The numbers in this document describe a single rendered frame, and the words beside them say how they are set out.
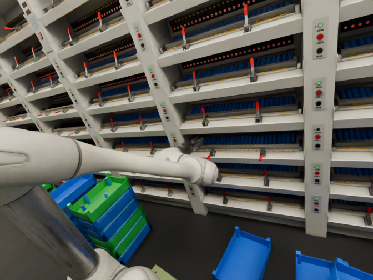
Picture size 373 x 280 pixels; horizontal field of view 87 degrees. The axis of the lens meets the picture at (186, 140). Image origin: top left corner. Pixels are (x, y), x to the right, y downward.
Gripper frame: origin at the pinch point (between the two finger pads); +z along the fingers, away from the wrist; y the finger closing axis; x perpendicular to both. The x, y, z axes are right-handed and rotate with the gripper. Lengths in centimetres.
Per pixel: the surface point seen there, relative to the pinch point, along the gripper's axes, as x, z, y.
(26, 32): -80, -27, 95
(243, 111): -15.3, -2.8, -28.7
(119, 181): 21, -20, 52
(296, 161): 10, -3, -51
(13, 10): -107, -14, 130
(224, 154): 7.7, -1.8, -16.1
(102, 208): 26, -42, 44
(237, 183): 26.3, 2.1, -20.4
